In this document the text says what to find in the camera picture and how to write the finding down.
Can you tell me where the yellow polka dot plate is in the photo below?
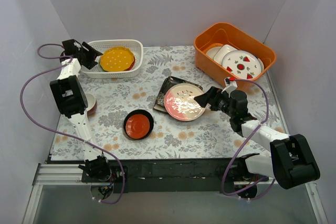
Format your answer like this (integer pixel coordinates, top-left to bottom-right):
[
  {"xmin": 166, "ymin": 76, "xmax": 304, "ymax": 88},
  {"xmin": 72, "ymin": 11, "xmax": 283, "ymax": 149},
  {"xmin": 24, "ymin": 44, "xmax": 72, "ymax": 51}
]
[{"xmin": 99, "ymin": 46, "xmax": 134, "ymax": 72}]

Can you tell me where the pink and cream plate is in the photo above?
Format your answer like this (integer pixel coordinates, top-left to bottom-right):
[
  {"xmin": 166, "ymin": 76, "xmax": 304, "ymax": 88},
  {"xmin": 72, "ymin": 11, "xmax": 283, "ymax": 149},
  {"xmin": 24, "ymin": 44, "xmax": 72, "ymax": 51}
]
[{"xmin": 163, "ymin": 83, "xmax": 205, "ymax": 122}]

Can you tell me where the red plate with teal flower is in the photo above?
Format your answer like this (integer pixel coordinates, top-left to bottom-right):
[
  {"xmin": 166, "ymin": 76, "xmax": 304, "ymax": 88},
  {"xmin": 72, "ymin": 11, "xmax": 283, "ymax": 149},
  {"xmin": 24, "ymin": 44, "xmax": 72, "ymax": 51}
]
[{"xmin": 124, "ymin": 56, "xmax": 135, "ymax": 71}]

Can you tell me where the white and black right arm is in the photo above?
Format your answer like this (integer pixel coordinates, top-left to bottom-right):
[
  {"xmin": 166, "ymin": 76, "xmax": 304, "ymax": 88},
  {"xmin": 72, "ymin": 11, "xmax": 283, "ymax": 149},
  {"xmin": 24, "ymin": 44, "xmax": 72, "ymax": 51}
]
[{"xmin": 194, "ymin": 87, "xmax": 320, "ymax": 189}]

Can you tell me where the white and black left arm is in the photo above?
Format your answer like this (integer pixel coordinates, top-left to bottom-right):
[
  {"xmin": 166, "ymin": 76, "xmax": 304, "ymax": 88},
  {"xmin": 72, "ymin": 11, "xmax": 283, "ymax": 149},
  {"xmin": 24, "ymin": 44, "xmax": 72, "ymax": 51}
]
[{"xmin": 50, "ymin": 39, "xmax": 112, "ymax": 182}]

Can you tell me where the white round plate in bin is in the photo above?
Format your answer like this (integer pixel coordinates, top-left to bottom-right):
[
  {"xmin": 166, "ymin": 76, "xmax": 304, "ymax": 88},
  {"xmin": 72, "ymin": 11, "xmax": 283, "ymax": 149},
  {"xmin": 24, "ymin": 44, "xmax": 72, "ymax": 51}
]
[{"xmin": 206, "ymin": 47, "xmax": 221, "ymax": 59}]

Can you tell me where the orange plastic bin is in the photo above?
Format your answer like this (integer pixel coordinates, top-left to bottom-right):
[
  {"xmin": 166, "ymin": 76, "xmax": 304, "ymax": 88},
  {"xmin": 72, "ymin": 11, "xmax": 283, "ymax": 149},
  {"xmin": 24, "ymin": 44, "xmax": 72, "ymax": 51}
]
[{"xmin": 194, "ymin": 23, "xmax": 277, "ymax": 91}]

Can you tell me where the white perforated plastic basket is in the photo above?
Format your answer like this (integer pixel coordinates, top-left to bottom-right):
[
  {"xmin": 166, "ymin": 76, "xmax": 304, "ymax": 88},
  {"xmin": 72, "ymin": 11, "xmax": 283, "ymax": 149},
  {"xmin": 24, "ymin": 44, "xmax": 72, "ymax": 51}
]
[{"xmin": 80, "ymin": 39, "xmax": 143, "ymax": 79}]

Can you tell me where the dark square patterned plate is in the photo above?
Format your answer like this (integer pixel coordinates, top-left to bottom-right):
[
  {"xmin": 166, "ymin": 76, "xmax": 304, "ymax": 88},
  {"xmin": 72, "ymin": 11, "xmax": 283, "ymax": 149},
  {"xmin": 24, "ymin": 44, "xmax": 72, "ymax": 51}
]
[{"xmin": 153, "ymin": 76, "xmax": 203, "ymax": 114}]

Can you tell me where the white plate with strawberries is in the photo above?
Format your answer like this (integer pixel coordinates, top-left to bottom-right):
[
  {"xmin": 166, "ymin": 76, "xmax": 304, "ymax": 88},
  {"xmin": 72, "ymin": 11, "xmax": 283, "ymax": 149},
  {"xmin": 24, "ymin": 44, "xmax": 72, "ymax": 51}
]
[{"xmin": 222, "ymin": 50, "xmax": 264, "ymax": 80}]

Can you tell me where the red cup with white interior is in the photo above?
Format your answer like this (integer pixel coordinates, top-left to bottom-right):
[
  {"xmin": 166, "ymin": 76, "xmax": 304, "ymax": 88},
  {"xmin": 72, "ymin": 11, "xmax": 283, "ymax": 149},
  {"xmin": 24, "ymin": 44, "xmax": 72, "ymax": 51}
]
[{"xmin": 85, "ymin": 93, "xmax": 97, "ymax": 116}]

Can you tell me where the white square dish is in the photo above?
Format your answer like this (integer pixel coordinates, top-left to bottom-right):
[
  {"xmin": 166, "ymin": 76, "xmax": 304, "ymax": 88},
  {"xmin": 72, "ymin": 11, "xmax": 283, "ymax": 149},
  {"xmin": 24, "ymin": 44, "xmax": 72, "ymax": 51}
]
[{"xmin": 213, "ymin": 44, "xmax": 237, "ymax": 63}]

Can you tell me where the black bowl with red interior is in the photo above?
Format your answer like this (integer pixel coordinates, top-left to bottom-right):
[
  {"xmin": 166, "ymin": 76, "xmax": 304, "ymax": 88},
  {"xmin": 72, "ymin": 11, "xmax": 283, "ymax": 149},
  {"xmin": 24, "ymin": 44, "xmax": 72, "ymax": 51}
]
[{"xmin": 123, "ymin": 109, "xmax": 154, "ymax": 140}]

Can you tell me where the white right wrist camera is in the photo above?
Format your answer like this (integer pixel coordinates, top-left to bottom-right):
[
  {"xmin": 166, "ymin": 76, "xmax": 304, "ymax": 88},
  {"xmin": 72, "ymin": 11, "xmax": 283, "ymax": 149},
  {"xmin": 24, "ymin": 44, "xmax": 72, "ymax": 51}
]
[{"xmin": 222, "ymin": 77, "xmax": 237, "ymax": 94}]

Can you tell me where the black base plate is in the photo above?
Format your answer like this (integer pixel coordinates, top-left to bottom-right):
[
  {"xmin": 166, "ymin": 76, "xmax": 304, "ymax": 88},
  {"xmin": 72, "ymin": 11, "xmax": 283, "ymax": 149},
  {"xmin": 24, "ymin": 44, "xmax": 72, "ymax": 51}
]
[{"xmin": 81, "ymin": 157, "xmax": 270, "ymax": 193}]

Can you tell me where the aluminium frame rail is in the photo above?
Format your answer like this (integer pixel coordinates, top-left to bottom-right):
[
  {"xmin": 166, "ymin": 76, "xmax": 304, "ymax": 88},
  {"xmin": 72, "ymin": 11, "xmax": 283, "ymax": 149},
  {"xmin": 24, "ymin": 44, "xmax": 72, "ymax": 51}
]
[{"xmin": 22, "ymin": 163, "xmax": 87, "ymax": 224}]

